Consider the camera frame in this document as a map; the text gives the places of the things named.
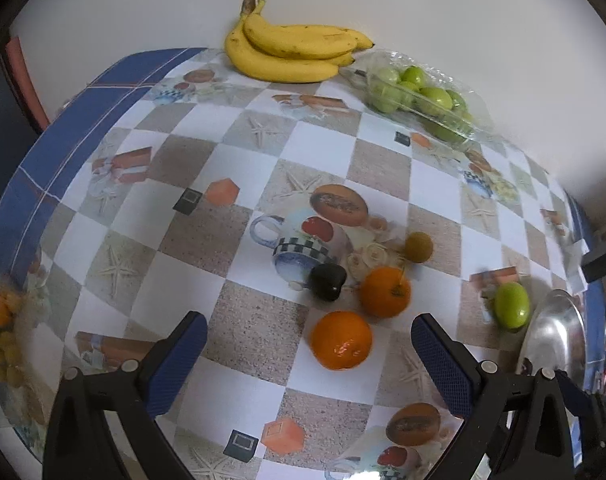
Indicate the red chair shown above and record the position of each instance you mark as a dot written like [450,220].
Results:
[25,85]

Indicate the round green mango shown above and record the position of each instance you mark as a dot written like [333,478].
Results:
[511,305]

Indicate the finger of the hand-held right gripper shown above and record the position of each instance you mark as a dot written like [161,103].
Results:
[578,400]

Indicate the small yellow-brown fruit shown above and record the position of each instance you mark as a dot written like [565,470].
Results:
[418,247]

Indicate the orange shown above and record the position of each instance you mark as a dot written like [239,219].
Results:
[385,291]
[341,340]

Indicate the clear clamshell of green fruit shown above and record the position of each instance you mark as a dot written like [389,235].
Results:
[418,95]

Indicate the yellow banana bunch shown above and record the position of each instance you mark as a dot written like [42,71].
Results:
[283,67]

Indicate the plastic bag of fruit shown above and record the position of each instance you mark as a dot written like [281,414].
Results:
[3,355]

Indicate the black power adapter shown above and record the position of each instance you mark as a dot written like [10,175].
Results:
[598,265]

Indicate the large steel basin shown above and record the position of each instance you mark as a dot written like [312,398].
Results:
[553,335]

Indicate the checkered printed tablecloth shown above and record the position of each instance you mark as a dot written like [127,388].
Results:
[193,260]

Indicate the dark purple fruit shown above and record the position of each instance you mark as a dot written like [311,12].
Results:
[328,282]

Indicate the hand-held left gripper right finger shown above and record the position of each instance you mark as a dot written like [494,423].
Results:
[443,360]

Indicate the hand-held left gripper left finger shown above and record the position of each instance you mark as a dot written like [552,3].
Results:
[178,360]

